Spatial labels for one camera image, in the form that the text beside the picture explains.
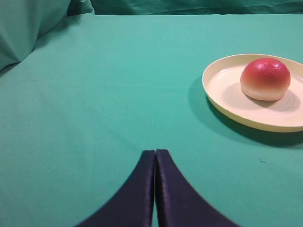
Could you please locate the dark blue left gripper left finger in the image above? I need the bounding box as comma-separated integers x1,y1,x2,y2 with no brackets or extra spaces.
78,150,155,227

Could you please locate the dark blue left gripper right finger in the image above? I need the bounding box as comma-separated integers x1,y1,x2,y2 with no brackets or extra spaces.
155,149,237,227

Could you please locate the pale yellow round plate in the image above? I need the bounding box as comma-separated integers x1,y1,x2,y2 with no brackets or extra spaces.
202,53,303,133

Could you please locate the green tablecloth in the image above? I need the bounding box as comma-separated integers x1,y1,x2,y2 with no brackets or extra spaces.
0,14,303,227

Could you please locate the round red-topped bread bun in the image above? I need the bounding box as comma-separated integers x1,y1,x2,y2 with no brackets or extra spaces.
240,58,291,101

